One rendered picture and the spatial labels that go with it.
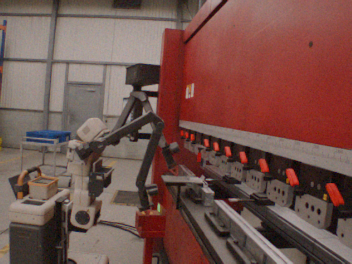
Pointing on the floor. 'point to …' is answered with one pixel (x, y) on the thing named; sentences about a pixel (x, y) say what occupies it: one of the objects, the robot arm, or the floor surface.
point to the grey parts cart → (51, 171)
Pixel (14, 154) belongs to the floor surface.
